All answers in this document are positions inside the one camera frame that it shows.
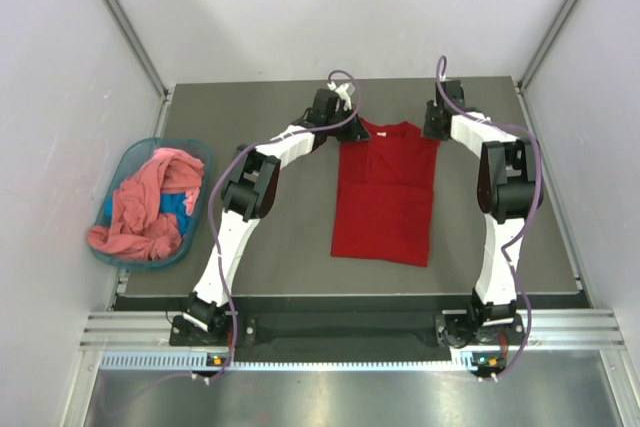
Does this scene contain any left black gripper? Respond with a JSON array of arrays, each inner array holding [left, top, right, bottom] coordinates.
[[324, 103, 369, 142]]

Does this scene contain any red t shirt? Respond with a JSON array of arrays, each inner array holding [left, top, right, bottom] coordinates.
[[331, 120, 440, 268]]

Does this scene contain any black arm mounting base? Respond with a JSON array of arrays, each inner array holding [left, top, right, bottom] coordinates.
[[169, 295, 525, 361]]

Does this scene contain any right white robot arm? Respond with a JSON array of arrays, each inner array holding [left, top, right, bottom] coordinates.
[[423, 80, 543, 343]]

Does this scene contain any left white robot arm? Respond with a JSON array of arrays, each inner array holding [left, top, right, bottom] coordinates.
[[184, 81, 370, 344]]

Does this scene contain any teal mesh laundry basket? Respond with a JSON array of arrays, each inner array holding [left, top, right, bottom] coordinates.
[[87, 137, 213, 271]]

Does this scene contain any pink t shirt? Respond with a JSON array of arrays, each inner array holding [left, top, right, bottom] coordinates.
[[88, 148, 205, 262]]

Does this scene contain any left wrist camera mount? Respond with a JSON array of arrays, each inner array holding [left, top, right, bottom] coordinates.
[[327, 81, 356, 104]]

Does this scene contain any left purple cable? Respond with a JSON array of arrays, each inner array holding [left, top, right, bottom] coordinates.
[[207, 67, 371, 381]]

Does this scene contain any slotted cable duct rail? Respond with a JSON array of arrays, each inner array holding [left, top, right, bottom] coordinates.
[[100, 350, 500, 373]]

